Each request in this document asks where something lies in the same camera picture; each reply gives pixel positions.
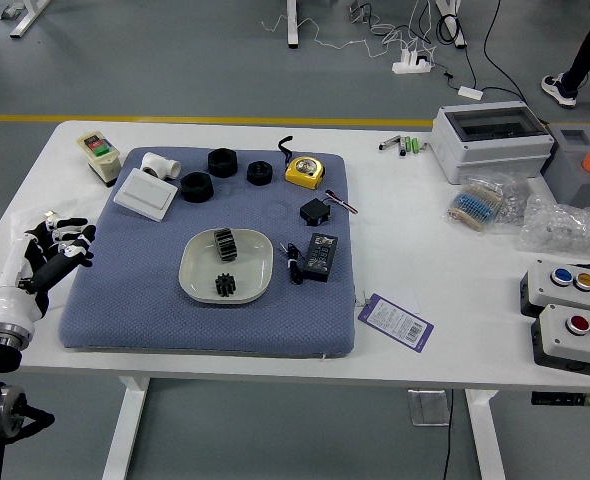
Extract white wall switch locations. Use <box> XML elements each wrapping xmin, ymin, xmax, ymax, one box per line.
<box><xmin>113</xmin><ymin>167</ymin><xmax>179</xmax><ymax>222</ymax></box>

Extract blue-grey quilted mat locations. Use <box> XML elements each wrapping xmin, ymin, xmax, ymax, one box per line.
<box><xmin>57</xmin><ymin>146</ymin><xmax>357</xmax><ymax>359</ymax></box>

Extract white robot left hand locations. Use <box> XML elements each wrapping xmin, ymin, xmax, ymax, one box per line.
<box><xmin>0</xmin><ymin>214</ymin><xmax>98</xmax><ymax>335</ymax></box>

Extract white square plate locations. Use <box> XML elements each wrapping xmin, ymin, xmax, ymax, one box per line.
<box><xmin>178</xmin><ymin>226</ymin><xmax>276</xmax><ymax>306</ymax></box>

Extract black table height controller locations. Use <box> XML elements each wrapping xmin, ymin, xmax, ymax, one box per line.
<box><xmin>531</xmin><ymin>392</ymin><xmax>590</xmax><ymax>407</ymax></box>

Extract big black gear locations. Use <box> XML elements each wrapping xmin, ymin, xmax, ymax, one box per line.
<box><xmin>213</xmin><ymin>227</ymin><xmax>240</xmax><ymax>264</ymax></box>

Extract clear plastic bag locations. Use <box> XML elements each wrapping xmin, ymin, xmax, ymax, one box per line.
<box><xmin>9</xmin><ymin>197</ymin><xmax>104</xmax><ymax>251</ymax></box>

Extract black cable with connector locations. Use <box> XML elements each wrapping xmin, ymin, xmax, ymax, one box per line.
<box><xmin>279</xmin><ymin>241</ymin><xmax>306</xmax><ymax>286</ymax></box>

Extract black cable under table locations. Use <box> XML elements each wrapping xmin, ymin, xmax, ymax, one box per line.
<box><xmin>441</xmin><ymin>389</ymin><xmax>455</xmax><ymax>480</ymax></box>

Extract bubble wrap bag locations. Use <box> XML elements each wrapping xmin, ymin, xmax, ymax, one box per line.
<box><xmin>514</xmin><ymin>193</ymin><xmax>590</xmax><ymax>261</ymax></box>

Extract red and black wire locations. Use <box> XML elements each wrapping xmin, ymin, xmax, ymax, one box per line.
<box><xmin>324</xmin><ymin>189</ymin><xmax>360</xmax><ymax>215</ymax></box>

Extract thin white cable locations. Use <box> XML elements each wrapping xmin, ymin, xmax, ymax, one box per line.
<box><xmin>260</xmin><ymin>13</ymin><xmax>401</xmax><ymax>59</ymax></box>

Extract beige red-green push switch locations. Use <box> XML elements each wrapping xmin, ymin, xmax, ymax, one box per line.
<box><xmin>76</xmin><ymin>131</ymin><xmax>122</xmax><ymax>188</ymax></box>

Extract bag of blue resistors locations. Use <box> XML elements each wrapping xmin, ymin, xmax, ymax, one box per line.
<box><xmin>444</xmin><ymin>174</ymin><xmax>509</xmax><ymax>234</ymax></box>

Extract grey metal floor plate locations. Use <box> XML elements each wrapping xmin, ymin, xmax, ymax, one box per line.
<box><xmin>407</xmin><ymin>388</ymin><xmax>451</xmax><ymax>428</ymax></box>

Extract red-green button control box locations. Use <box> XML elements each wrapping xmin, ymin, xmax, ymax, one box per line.
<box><xmin>530</xmin><ymin>303</ymin><xmax>590</xmax><ymax>380</ymax></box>

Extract yellow tape measure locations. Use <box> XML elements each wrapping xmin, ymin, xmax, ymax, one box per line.
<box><xmin>276</xmin><ymin>134</ymin><xmax>327</xmax><ymax>191</ymax></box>

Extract small black hex nut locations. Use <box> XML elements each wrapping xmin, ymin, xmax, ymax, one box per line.
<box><xmin>246</xmin><ymin>160</ymin><xmax>275</xmax><ymax>187</ymax></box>

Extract tangled white cables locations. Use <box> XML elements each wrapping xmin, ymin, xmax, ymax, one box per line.
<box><xmin>369</xmin><ymin>0</ymin><xmax>439</xmax><ymax>59</ymax></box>

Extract small black gear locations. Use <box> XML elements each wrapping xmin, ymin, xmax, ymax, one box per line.
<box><xmin>213</xmin><ymin>272</ymin><xmax>238</xmax><ymax>300</ymax></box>

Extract purple printed tag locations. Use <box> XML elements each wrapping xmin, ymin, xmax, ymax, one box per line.
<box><xmin>357</xmin><ymin>293</ymin><xmax>435</xmax><ymax>355</ymax></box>

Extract white pipe tee fitting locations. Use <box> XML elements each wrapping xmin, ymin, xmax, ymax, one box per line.
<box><xmin>140</xmin><ymin>151</ymin><xmax>182</xmax><ymax>181</ymax></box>

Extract coiled black cable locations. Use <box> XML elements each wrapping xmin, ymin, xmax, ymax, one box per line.
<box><xmin>436</xmin><ymin>13</ymin><xmax>465</xmax><ymax>49</ymax></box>

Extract grey metal floor bracket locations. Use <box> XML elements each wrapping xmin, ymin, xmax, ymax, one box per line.
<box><xmin>348</xmin><ymin>0</ymin><xmax>372</xmax><ymax>24</ymax></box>

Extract three-button control box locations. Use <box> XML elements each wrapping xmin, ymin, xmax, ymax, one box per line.
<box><xmin>519</xmin><ymin>258</ymin><xmax>590</xmax><ymax>319</ymax></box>

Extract black square module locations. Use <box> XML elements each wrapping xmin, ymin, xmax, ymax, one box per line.
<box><xmin>299</xmin><ymin>198</ymin><xmax>334</xmax><ymax>228</ymax></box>

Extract bag of small metal parts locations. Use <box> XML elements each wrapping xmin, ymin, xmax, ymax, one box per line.
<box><xmin>494</xmin><ymin>172</ymin><xmax>534</xmax><ymax>236</ymax></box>

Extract black floor cable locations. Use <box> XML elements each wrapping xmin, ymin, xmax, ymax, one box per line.
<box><xmin>482</xmin><ymin>0</ymin><xmax>529</xmax><ymax>106</ymax></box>

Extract black digital display module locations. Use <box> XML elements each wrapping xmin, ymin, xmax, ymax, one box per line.
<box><xmin>300</xmin><ymin>232</ymin><xmax>339</xmax><ymax>283</ymax></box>

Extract grey block housing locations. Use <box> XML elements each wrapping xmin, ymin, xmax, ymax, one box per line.
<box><xmin>540</xmin><ymin>123</ymin><xmax>590</xmax><ymax>215</ymax></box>

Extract grey distribution box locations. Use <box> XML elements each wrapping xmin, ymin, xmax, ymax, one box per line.
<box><xmin>429</xmin><ymin>101</ymin><xmax>556</xmax><ymax>185</ymax></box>

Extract large black hex nut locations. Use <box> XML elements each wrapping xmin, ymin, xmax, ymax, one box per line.
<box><xmin>180</xmin><ymin>171</ymin><xmax>213</xmax><ymax>204</ymax></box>
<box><xmin>207</xmin><ymin>147</ymin><xmax>238</xmax><ymax>178</ymax></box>

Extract person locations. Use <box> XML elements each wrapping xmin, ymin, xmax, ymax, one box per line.
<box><xmin>539</xmin><ymin>0</ymin><xmax>590</xmax><ymax>109</ymax></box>

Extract white power strip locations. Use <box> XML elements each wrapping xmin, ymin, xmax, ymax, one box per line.
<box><xmin>391</xmin><ymin>49</ymin><xmax>434</xmax><ymax>76</ymax></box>

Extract white background table leg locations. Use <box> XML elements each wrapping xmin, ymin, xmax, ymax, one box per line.
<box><xmin>434</xmin><ymin>0</ymin><xmax>469</xmax><ymax>50</ymax></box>
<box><xmin>285</xmin><ymin>0</ymin><xmax>299</xmax><ymax>50</ymax></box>
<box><xmin>0</xmin><ymin>0</ymin><xmax>51</xmax><ymax>40</ymax></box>

